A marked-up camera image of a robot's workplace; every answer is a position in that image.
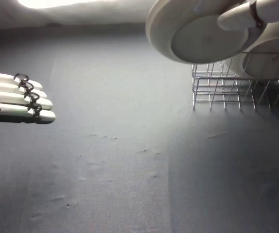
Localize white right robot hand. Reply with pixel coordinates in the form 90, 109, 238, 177
217, 0, 279, 29

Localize white plate with leaf print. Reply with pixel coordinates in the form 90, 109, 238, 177
145, 0, 269, 65
224, 23, 279, 80

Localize white backdrop cloth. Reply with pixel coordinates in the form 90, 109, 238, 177
0, 0, 155, 27

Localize grey table cloth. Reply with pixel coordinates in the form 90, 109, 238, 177
0, 21, 279, 233

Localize metal wire dish rack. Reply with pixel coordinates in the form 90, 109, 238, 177
192, 50, 279, 111

